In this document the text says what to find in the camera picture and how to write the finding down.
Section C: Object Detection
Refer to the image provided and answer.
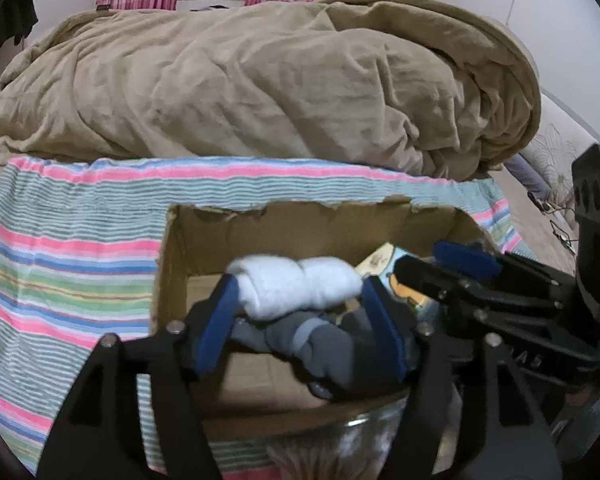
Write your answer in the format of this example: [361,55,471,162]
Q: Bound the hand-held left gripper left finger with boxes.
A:
[37,274,241,480]

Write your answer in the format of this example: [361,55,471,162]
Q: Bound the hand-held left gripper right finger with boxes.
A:
[361,275,563,480]

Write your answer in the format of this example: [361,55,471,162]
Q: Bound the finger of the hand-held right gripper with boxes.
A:
[433,241,578,306]
[394,256,600,361]

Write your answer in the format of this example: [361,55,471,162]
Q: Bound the grey socks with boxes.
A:
[230,309,412,402]

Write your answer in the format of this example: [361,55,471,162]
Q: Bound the cardboard box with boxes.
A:
[149,194,497,442]

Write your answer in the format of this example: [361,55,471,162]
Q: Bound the white socks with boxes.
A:
[227,256,364,322]

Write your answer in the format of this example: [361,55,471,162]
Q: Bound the floral beige cushion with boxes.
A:
[521,89,600,273]

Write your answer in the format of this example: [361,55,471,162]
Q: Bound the purple grey cloth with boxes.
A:
[504,154,552,202]

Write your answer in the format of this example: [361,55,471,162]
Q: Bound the clear glass bowl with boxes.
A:
[266,399,433,480]

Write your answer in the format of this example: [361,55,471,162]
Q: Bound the striped cloth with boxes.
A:
[0,156,537,477]

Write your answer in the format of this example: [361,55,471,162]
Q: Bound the tan blanket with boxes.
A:
[0,0,544,182]

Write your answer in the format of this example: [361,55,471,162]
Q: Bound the thin black cable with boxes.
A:
[526,191,579,255]

